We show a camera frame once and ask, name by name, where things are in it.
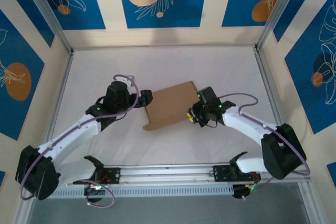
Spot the brown cardboard box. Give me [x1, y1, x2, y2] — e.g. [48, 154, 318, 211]
[142, 80, 204, 132]

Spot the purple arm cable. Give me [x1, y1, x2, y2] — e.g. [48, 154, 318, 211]
[219, 92, 310, 200]
[19, 74, 140, 208]

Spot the aluminium table side rail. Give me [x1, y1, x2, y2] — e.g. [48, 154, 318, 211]
[253, 45, 297, 163]
[36, 50, 76, 168]

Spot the aluminium frame post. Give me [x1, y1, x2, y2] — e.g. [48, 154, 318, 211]
[256, 0, 307, 51]
[18, 0, 74, 54]

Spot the grey slotted cable duct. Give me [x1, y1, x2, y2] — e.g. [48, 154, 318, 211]
[49, 184, 234, 198]

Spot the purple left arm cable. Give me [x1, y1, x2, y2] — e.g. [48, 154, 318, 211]
[19, 74, 140, 208]

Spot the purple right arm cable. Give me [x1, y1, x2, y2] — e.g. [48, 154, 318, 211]
[219, 92, 310, 200]

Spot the short aluminium frame bar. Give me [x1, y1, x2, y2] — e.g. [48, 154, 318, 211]
[298, 182, 320, 224]
[13, 195, 35, 224]

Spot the wide aluminium mounting rail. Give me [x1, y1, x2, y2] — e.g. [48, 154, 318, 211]
[22, 161, 312, 189]

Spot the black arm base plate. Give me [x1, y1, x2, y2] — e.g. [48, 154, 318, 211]
[72, 167, 122, 185]
[213, 165, 260, 183]

